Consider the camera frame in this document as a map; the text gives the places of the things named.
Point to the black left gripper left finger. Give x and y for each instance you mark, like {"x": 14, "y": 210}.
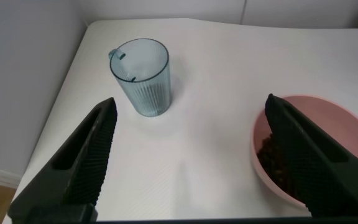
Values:
{"x": 82, "y": 161}

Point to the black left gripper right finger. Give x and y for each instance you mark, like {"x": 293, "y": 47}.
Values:
{"x": 315, "y": 165}

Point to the brown solid pieces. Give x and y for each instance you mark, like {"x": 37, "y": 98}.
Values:
{"x": 272, "y": 158}

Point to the ribbed clear blue cup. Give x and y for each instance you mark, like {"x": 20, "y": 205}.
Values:
{"x": 148, "y": 90}

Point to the pink round bowl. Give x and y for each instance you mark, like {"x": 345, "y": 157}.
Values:
{"x": 331, "y": 124}

